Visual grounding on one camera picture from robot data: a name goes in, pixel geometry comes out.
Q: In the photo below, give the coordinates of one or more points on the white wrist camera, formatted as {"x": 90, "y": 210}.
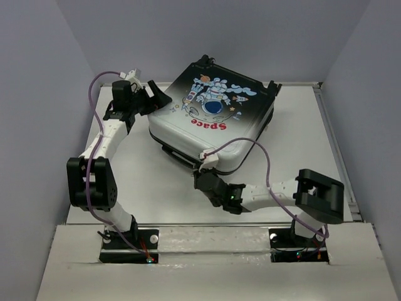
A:
{"x": 133, "y": 76}
{"x": 208, "y": 159}

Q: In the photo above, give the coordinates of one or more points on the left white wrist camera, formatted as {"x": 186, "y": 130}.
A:
{"x": 133, "y": 76}

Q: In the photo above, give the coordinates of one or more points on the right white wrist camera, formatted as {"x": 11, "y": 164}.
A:
{"x": 208, "y": 159}

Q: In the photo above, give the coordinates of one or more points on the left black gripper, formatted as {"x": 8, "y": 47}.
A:
{"x": 160, "y": 100}

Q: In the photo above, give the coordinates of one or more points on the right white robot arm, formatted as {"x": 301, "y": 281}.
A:
{"x": 312, "y": 200}

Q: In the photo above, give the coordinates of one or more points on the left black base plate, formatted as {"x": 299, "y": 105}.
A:
{"x": 114, "y": 249}

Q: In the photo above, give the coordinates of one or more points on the black suitcase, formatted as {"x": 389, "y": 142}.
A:
{"x": 211, "y": 106}

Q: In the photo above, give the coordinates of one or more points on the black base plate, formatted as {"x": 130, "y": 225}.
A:
{"x": 287, "y": 247}
{"x": 114, "y": 249}

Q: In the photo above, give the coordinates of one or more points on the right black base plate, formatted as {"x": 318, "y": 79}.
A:
{"x": 287, "y": 247}

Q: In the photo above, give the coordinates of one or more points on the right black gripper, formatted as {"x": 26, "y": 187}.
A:
{"x": 197, "y": 174}

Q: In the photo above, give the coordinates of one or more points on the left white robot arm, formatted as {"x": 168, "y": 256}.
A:
{"x": 91, "y": 183}

